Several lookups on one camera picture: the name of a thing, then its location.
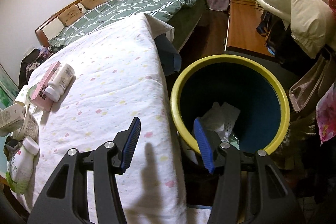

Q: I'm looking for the green coconut water bottle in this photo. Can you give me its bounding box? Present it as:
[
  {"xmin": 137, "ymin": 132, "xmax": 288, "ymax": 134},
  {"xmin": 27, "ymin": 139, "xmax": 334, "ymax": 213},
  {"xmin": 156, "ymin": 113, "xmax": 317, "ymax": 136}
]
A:
[{"xmin": 6, "ymin": 136, "xmax": 39, "ymax": 194}]

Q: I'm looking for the white yogurt cup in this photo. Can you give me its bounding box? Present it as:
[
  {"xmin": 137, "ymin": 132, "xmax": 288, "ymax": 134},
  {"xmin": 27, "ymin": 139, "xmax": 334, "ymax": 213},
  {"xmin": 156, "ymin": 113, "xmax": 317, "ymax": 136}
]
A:
[{"xmin": 1, "ymin": 103, "xmax": 39, "ymax": 141}]

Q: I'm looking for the pink carton box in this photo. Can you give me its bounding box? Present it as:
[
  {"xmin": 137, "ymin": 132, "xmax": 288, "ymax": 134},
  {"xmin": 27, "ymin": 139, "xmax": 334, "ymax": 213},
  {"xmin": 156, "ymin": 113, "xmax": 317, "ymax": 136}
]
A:
[{"xmin": 30, "ymin": 61, "xmax": 60, "ymax": 112}]

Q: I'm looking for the white pill bottle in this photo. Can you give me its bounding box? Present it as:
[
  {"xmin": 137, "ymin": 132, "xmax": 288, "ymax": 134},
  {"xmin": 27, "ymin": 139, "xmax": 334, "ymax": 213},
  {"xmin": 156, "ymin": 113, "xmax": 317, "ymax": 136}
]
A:
[{"xmin": 45, "ymin": 64, "xmax": 75, "ymax": 102}]

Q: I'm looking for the clear jar green band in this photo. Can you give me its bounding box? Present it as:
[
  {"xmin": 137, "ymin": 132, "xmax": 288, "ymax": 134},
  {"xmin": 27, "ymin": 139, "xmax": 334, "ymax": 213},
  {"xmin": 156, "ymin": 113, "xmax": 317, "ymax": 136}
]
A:
[{"xmin": 22, "ymin": 84, "xmax": 37, "ymax": 107}]

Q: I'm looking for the crumpled white trash in bin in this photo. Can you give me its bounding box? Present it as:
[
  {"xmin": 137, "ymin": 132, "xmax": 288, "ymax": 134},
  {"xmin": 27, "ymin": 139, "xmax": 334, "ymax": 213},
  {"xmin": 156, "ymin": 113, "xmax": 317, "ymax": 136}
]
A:
[{"xmin": 201, "ymin": 102, "xmax": 240, "ymax": 141}]

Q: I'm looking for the yellow rimmed trash bin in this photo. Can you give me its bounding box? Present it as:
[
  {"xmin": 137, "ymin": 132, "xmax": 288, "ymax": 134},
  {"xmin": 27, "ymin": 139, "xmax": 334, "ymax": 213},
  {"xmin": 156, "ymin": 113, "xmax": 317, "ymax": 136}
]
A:
[{"xmin": 170, "ymin": 55, "xmax": 290, "ymax": 154}]

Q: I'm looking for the sliding wardrobe door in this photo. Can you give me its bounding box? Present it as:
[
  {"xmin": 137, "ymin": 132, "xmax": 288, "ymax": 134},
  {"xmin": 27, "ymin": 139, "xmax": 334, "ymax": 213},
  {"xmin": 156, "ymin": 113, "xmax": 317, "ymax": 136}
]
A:
[{"xmin": 0, "ymin": 65, "xmax": 19, "ymax": 110}]

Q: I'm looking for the white dotted table cloth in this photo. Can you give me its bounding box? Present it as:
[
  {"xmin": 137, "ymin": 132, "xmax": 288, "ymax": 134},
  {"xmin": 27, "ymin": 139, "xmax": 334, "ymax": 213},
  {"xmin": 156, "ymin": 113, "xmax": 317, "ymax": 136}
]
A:
[{"xmin": 17, "ymin": 14, "xmax": 210, "ymax": 223}]

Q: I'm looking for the dark clothes pile on cabinet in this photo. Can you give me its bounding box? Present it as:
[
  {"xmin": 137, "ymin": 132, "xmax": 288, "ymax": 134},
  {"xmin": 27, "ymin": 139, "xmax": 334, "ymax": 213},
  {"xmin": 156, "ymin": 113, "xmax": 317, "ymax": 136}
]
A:
[{"xmin": 18, "ymin": 47, "xmax": 52, "ymax": 89}]

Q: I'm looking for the wooden bed headboard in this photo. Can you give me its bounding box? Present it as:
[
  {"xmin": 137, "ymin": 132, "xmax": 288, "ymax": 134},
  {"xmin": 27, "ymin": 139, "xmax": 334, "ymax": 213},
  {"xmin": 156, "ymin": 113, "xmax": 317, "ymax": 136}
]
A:
[{"xmin": 35, "ymin": 0, "xmax": 109, "ymax": 47}]

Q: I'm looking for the left brown pillow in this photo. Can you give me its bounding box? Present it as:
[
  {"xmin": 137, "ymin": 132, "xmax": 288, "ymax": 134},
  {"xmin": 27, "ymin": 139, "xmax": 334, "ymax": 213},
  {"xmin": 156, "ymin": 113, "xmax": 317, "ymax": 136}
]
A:
[{"xmin": 58, "ymin": 5, "xmax": 84, "ymax": 27}]

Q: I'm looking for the brown pillow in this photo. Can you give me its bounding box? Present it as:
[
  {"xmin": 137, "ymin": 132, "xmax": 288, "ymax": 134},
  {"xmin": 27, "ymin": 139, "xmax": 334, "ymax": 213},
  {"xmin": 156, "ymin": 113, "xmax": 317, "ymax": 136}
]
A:
[
  {"xmin": 58, "ymin": 5, "xmax": 84, "ymax": 27},
  {"xmin": 80, "ymin": 0, "xmax": 106, "ymax": 10}
]

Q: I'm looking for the green checked bed quilt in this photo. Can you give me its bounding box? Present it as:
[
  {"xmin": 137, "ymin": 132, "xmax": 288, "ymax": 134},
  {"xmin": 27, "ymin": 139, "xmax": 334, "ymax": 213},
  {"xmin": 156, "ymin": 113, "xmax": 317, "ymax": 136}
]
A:
[{"xmin": 49, "ymin": 0, "xmax": 209, "ymax": 51}]

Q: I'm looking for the right brown pillow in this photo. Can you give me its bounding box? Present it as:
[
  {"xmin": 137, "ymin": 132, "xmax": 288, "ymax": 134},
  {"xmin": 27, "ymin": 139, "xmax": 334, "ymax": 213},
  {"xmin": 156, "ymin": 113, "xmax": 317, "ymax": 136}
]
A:
[{"xmin": 80, "ymin": 0, "xmax": 106, "ymax": 10}]

